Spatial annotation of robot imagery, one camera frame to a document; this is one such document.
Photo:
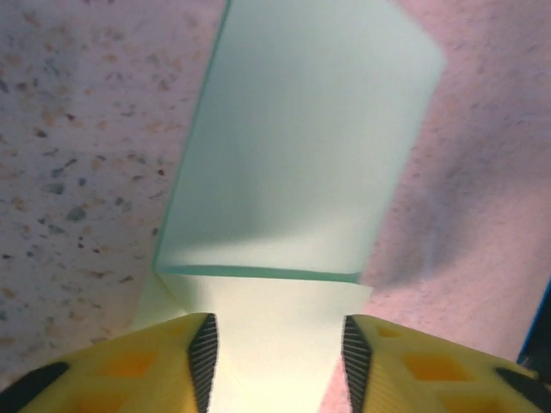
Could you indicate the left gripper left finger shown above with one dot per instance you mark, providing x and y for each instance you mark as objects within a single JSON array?
[{"x": 107, "y": 378}]

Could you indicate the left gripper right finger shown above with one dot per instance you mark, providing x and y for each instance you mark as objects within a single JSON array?
[{"x": 430, "y": 378}]

